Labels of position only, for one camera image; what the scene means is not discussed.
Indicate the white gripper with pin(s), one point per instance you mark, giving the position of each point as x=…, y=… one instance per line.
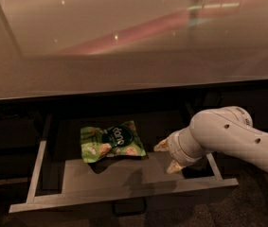
x=175, y=148

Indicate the green snack bag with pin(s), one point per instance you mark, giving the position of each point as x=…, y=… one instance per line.
x=119, y=140

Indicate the dark left drawer column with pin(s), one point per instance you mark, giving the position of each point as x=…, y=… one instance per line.
x=19, y=143

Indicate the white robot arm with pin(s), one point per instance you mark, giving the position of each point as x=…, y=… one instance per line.
x=228, y=130

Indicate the dark top drawer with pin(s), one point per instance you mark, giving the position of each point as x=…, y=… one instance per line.
x=121, y=186

